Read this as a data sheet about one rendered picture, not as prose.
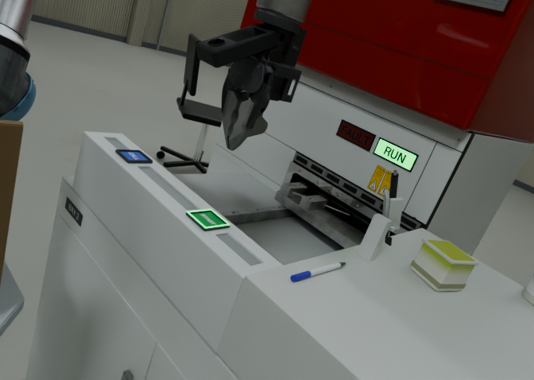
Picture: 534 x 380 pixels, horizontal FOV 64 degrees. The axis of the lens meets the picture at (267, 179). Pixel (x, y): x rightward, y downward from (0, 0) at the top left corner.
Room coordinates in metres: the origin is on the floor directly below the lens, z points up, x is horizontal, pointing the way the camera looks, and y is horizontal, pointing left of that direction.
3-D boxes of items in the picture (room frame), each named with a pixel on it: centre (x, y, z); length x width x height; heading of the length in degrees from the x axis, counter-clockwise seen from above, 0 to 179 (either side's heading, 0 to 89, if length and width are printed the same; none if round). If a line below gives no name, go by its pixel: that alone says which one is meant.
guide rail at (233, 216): (1.01, 0.02, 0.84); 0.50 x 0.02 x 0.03; 141
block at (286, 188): (1.17, -0.08, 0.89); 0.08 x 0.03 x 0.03; 141
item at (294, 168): (1.15, -0.23, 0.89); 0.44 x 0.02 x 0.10; 51
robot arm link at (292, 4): (0.67, 0.07, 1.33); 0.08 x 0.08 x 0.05
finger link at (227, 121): (0.68, 0.07, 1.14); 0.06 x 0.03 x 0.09; 141
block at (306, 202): (1.12, -0.14, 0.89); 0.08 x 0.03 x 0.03; 141
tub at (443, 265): (0.73, -0.36, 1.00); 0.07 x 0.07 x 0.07; 32
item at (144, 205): (0.74, 0.17, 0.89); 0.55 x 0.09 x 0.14; 51
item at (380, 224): (0.74, -0.23, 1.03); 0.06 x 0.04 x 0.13; 141
